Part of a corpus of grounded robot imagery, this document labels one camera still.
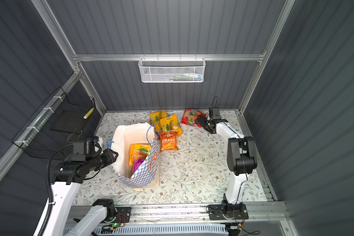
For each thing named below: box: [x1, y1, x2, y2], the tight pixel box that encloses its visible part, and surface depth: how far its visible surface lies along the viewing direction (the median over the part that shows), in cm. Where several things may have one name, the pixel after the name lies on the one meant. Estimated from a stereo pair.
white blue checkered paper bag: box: [107, 121, 160, 189], surface depth 75 cm
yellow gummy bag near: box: [159, 114, 183, 136], surface depth 105 cm
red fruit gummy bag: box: [180, 108, 207, 128], surface depth 111 cm
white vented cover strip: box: [96, 223, 229, 233], surface depth 72 cm
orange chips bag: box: [159, 130, 179, 152], surface depth 98 cm
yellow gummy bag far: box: [149, 110, 168, 127], surface depth 112 cm
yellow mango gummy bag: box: [127, 143, 151, 167], surface depth 88 cm
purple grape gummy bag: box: [132, 157, 145, 173], surface depth 75 cm
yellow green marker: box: [83, 107, 95, 120], surface depth 83 cm
